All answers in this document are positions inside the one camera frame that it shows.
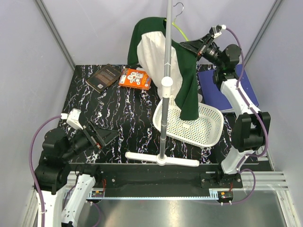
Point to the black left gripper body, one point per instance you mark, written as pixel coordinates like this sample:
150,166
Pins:
84,138

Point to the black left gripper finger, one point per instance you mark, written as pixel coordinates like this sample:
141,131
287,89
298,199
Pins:
103,132
109,138

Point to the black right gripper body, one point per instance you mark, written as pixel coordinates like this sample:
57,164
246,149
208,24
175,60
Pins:
209,52

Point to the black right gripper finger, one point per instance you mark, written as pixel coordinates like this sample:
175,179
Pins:
198,43
193,50

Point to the green and white t shirt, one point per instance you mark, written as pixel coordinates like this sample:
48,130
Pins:
147,49

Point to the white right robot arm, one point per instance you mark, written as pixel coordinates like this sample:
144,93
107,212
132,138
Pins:
251,129

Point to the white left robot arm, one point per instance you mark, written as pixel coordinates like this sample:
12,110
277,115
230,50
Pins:
54,168

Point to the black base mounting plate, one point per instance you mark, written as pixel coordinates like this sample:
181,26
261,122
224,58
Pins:
204,176

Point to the grey clothes rack stand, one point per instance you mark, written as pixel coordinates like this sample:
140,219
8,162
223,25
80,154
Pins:
161,159

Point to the dark brown book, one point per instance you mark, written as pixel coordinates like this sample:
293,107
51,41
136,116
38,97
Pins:
103,78

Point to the orange book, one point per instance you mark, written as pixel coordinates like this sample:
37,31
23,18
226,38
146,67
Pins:
135,79

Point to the white perforated plastic basket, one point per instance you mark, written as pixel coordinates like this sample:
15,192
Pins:
205,131

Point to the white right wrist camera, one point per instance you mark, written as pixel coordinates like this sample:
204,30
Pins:
216,31

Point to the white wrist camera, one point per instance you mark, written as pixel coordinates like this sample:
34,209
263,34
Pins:
216,31
73,119

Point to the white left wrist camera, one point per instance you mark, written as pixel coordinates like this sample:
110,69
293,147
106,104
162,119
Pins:
73,119

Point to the blue ring binder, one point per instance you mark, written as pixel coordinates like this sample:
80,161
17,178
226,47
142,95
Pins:
211,94

